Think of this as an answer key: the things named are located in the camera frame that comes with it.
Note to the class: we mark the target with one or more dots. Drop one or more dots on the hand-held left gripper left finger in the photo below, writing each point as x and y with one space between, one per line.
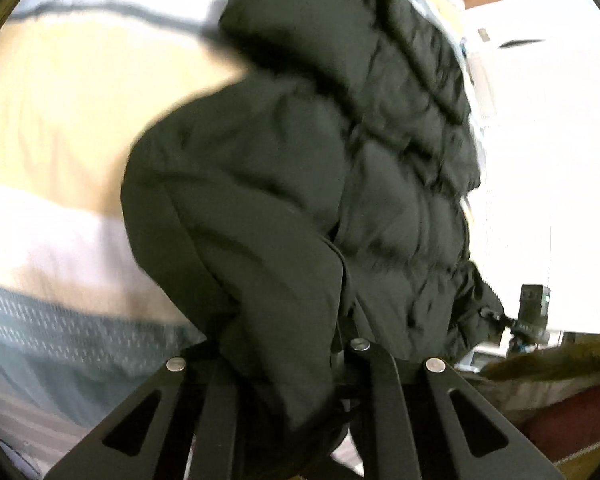
205 410

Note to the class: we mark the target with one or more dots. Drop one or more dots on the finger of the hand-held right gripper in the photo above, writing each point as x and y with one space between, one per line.
505 321

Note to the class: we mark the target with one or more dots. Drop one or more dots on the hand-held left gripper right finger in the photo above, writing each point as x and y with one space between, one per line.
385 410

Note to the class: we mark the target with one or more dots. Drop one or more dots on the black puffer jacket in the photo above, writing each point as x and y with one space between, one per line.
280 160

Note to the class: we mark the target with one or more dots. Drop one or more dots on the brown furry cloth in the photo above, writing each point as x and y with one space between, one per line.
545 362

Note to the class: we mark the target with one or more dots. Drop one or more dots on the dark red cloth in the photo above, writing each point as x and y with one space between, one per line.
575 420

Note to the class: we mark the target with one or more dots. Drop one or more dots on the white wardrobe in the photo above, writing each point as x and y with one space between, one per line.
555 160

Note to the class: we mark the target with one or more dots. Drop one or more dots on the striped bed cover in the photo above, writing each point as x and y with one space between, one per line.
55 110

